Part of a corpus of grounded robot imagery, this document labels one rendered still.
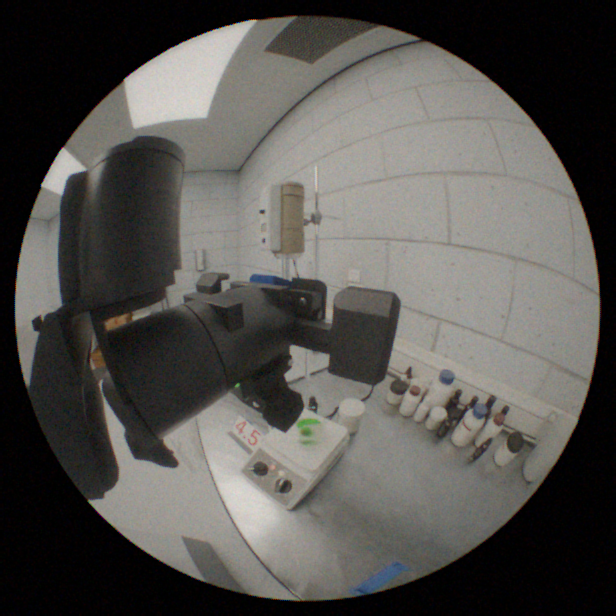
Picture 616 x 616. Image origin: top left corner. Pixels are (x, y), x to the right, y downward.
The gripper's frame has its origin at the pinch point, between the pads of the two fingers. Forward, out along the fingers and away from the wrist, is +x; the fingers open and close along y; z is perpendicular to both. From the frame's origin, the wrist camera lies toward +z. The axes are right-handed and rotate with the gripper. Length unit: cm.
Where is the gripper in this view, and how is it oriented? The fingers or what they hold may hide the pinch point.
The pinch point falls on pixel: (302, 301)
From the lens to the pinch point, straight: 19.5
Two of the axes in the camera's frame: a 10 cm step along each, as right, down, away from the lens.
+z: -0.2, 9.5, 3.1
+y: 8.8, 1.6, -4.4
